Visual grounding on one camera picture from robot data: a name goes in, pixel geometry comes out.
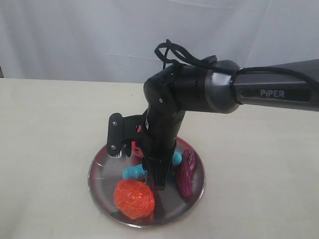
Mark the orange-red toy strawberry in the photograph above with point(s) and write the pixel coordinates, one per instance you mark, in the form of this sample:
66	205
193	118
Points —
134	198

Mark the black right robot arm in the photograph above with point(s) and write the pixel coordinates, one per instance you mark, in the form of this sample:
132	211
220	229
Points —
220	89

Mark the purple toy sweet potato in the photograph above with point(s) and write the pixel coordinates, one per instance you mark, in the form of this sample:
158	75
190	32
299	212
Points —
184	172

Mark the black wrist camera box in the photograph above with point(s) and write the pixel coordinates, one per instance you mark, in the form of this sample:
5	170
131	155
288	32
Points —
115	135

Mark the white backdrop cloth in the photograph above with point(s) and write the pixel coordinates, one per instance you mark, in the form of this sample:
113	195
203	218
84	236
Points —
114	40

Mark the red toy apple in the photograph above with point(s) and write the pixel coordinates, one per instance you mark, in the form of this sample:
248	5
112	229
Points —
136	151

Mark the round metal plate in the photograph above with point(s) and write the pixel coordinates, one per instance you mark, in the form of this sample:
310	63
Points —
106	172

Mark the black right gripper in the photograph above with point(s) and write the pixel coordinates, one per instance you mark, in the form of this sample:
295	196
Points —
154	132

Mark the cyan toy object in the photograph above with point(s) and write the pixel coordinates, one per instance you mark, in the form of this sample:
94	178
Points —
137	171

